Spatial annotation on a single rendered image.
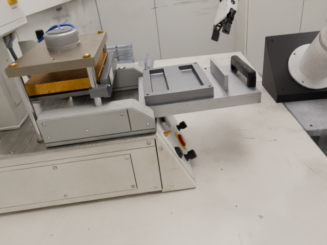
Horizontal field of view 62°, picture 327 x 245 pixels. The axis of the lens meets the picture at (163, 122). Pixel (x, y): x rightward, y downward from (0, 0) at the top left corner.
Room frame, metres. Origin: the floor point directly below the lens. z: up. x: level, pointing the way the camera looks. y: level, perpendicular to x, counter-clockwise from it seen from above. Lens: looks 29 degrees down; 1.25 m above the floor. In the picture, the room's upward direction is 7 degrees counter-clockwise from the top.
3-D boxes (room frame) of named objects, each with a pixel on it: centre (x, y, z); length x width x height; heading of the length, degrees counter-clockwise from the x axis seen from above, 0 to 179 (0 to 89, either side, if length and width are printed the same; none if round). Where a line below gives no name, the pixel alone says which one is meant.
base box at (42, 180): (0.70, 0.21, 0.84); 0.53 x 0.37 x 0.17; 92
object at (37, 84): (0.70, 0.22, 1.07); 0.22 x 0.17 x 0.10; 2
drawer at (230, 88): (0.70, -0.09, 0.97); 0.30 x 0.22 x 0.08; 92
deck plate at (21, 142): (0.69, 0.25, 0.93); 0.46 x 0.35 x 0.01; 92
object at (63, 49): (0.71, 0.25, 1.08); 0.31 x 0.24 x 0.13; 2
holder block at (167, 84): (0.69, -0.04, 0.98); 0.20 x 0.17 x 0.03; 2
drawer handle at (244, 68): (0.70, -0.23, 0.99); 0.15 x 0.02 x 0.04; 2
